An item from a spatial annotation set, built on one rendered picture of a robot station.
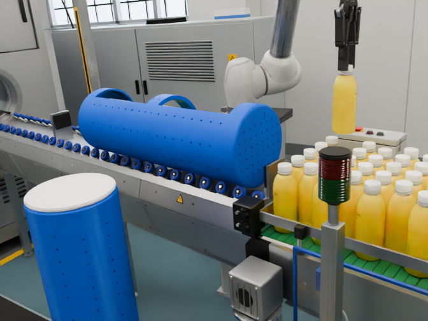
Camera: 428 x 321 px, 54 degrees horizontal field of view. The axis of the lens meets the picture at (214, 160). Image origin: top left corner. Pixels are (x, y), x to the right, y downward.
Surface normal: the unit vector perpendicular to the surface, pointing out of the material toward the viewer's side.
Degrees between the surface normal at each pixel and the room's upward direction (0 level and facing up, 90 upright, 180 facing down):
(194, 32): 90
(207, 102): 90
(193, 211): 71
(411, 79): 90
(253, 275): 0
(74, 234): 90
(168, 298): 0
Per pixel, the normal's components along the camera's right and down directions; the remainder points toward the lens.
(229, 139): -0.63, -0.09
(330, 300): -0.65, 0.30
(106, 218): 0.84, 0.12
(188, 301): -0.07, -0.94
